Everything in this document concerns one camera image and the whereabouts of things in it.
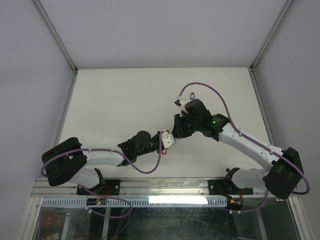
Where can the white slotted cable duct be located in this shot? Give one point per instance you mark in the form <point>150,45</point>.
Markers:
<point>137,202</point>

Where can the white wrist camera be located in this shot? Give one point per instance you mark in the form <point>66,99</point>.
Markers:
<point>180,102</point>
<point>167,139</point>

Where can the aluminium mounting rail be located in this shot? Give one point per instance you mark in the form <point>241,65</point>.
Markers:
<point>136,187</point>

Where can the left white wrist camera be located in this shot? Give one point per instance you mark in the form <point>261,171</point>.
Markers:
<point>167,139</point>

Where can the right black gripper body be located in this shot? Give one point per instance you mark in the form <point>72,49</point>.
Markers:
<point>185,126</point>

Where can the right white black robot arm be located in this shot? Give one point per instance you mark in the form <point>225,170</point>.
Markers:
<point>280,170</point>

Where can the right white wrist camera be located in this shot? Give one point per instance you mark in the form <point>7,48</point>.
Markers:
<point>180,102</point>

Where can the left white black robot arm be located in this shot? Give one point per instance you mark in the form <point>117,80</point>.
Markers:
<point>71,161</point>

